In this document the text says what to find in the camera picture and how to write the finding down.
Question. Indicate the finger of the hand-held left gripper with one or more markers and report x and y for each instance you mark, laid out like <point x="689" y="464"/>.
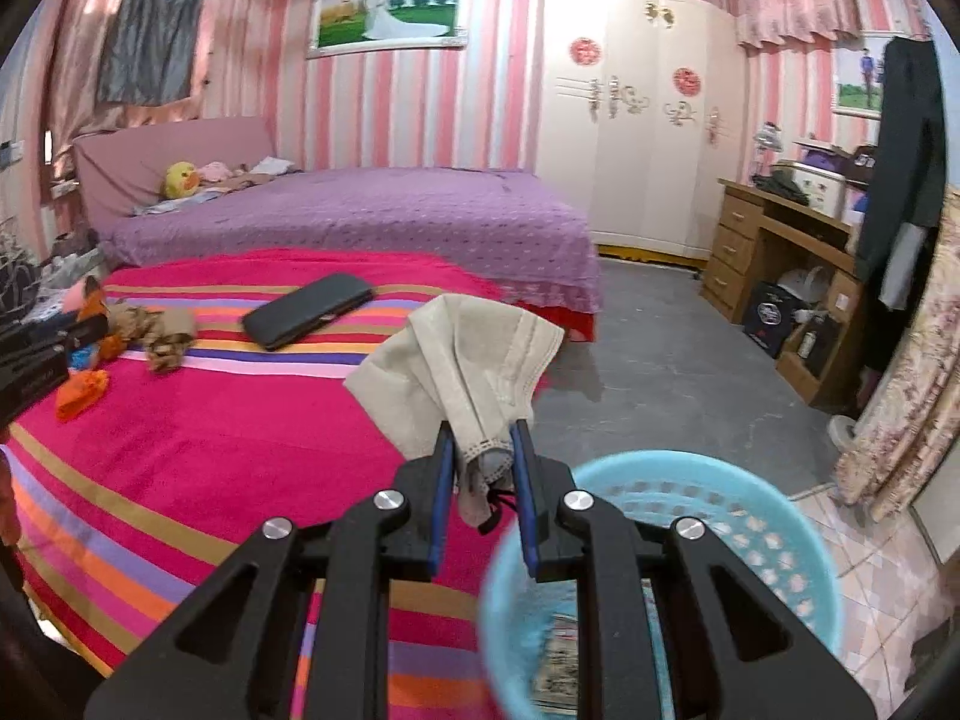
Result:
<point x="79" y="328"/>

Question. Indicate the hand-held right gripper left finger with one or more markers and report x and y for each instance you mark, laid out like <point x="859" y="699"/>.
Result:
<point x="444" y="495"/>

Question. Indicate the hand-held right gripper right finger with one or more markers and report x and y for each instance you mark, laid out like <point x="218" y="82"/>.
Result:
<point x="525" y="495"/>

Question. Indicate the orange peel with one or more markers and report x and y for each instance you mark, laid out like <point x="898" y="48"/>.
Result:
<point x="81" y="392"/>
<point x="91" y="300"/>
<point x="111" y="347"/>

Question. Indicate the beige face mask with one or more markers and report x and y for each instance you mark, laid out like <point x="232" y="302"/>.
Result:
<point x="465" y="360"/>

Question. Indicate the blue plastic basket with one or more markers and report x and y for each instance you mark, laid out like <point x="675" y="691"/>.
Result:
<point x="750" y="495"/>

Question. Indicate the striped pink blanket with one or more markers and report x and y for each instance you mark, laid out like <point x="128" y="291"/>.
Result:
<point x="225" y="427"/>

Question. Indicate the yellow duck plush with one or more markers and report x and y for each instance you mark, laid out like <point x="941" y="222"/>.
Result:
<point x="180" y="180"/>

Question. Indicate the pink cloth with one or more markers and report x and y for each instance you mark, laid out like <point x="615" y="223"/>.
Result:
<point x="216" y="172"/>

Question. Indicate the black wallet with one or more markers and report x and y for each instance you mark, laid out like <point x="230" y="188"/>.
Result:
<point x="307" y="311"/>

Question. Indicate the white cloth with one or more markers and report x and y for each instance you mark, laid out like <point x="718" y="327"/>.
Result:
<point x="271" y="165"/>

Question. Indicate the pink window curtain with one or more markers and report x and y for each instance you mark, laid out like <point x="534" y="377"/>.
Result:
<point x="75" y="52"/>

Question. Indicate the bed with purple bedspread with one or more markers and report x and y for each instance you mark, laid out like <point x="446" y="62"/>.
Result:
<point x="375" y="217"/>

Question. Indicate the black bag under desk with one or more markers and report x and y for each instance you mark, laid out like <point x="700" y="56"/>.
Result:
<point x="769" y="315"/>

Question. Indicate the grey hanging cloth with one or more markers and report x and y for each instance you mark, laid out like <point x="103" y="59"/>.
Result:
<point x="150" y="30"/>

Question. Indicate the white floor bowl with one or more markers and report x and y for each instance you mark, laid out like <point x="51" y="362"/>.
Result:
<point x="844" y="435"/>

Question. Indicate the black bottle box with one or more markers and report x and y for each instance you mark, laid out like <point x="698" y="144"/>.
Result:
<point x="814" y="345"/>

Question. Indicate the cream wardrobe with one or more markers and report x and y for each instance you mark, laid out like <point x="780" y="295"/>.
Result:
<point x="637" y="165"/>

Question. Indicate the wooden desk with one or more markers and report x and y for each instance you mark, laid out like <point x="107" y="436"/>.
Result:
<point x="739" y="217"/>

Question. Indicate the white appliance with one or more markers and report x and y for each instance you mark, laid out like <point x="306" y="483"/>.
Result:
<point x="806" y="285"/>

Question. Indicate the dark folded clothes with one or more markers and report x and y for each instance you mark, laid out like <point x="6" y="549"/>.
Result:
<point x="780" y="184"/>

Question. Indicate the floral door curtain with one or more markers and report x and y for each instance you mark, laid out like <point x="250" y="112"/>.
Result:
<point x="915" y="390"/>

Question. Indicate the white storage box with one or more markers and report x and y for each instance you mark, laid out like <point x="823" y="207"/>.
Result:
<point x="814" y="180"/>

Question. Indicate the desk lamp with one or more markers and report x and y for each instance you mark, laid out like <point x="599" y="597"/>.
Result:
<point x="766" y="139"/>

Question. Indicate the framed wedding photo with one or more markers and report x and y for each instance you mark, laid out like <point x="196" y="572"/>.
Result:
<point x="390" y="15"/>

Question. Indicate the purple bag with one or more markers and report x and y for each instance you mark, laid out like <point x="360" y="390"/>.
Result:
<point x="825" y="156"/>

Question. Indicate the dark hanging jacket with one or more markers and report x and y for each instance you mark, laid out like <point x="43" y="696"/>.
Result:
<point x="907" y="165"/>

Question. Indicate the wall switch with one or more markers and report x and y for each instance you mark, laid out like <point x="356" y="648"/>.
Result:
<point x="11" y="154"/>

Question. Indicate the wall poster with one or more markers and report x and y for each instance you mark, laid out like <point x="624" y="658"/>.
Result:
<point x="855" y="82"/>

